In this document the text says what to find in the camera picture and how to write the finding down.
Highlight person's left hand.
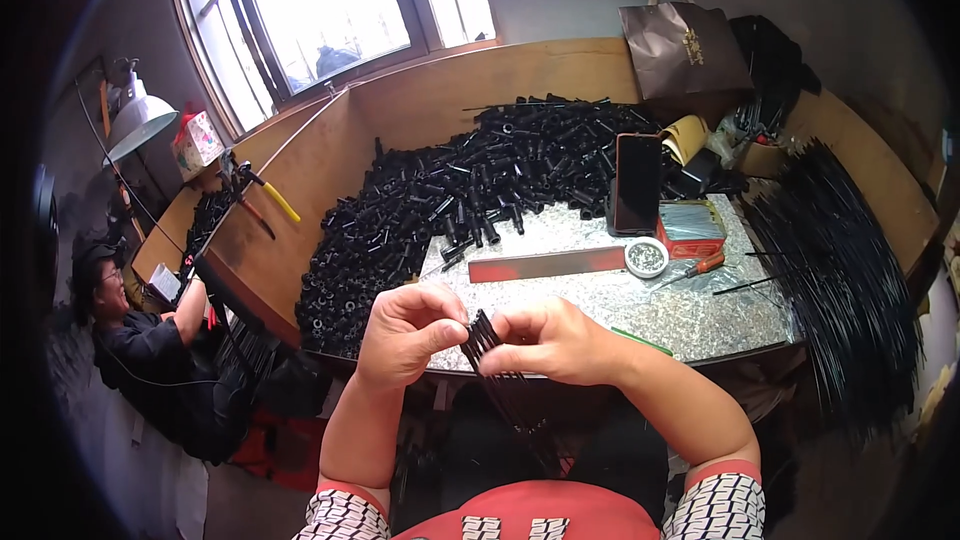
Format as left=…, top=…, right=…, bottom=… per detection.
left=354, top=281, right=471, bottom=393

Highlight person's right hand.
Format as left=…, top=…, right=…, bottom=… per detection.
left=477, top=297, right=627, bottom=388

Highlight bundle of black rods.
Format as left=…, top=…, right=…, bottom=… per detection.
left=459, top=308, right=565, bottom=478

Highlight red edged metal bar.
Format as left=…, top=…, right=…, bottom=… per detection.
left=467, top=245, right=627, bottom=285

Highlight green pen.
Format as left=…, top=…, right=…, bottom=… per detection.
left=609, top=326, right=675, bottom=357

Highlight person's legs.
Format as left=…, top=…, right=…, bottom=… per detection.
left=390, top=382, right=672, bottom=534

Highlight white bowl of small parts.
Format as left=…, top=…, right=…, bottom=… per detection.
left=624, top=236, right=671, bottom=279

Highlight heap of black plastic tubes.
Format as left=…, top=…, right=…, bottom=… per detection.
left=294, top=93, right=750, bottom=360

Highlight person's body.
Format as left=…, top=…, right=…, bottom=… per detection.
left=292, top=459, right=768, bottom=540

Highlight black smartphone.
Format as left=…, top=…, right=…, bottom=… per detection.
left=606, top=132, right=664, bottom=238

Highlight red tin box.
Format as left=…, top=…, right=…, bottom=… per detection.
left=655, top=198, right=729, bottom=261

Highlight loose black rod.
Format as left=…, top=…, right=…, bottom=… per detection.
left=712, top=267, right=811, bottom=297

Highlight roll of tan tape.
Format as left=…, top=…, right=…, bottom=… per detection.
left=658, top=114, right=711, bottom=166

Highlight patterned tissue box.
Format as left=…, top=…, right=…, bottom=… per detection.
left=171, top=109, right=226, bottom=183

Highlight cardboard box of clutter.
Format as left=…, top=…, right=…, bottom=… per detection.
left=708, top=101, right=804, bottom=181

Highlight heap of long black rods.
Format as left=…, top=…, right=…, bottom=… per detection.
left=738, top=136, right=925, bottom=445

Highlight brown paper bag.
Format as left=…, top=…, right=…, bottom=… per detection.
left=618, top=0, right=756, bottom=102

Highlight window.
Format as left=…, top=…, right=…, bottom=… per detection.
left=165, top=0, right=500, bottom=138

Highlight white desk lamp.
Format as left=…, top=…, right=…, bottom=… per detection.
left=101, top=57, right=181, bottom=168

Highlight black clothing heap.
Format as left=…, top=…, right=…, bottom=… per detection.
left=729, top=13, right=822, bottom=129

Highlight orange handled screwdriver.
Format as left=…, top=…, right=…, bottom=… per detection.
left=651, top=251, right=727, bottom=291

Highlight yellow handled pliers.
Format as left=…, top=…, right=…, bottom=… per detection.
left=234, top=159, right=303, bottom=225

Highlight red handled pliers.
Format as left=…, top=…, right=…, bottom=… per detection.
left=217, top=150, right=277, bottom=241

